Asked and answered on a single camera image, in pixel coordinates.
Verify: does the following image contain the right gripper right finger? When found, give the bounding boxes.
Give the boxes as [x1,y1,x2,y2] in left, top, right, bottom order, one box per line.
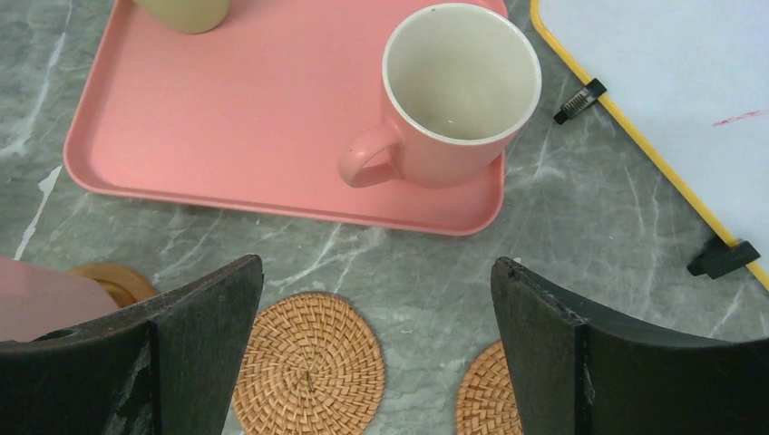
[491,257,768,434]

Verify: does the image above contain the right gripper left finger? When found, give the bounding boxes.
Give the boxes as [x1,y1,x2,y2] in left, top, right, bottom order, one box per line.
[1,254,264,434]

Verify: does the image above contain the light wooden coaster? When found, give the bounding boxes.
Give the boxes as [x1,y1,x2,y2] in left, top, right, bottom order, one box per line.
[68,263,159,308]

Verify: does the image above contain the pink mug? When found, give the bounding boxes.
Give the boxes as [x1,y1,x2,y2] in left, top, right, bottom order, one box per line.
[338,3,542,189]
[1,257,118,342]

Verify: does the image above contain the green mug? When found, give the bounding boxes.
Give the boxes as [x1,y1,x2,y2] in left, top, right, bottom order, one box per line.
[134,0,230,34]

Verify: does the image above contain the pink serving tray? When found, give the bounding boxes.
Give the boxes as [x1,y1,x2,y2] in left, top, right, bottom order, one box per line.
[63,0,504,236]

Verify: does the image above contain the whiteboard with red writing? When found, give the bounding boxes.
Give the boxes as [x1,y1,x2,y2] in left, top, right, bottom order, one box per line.
[531,0,768,283]

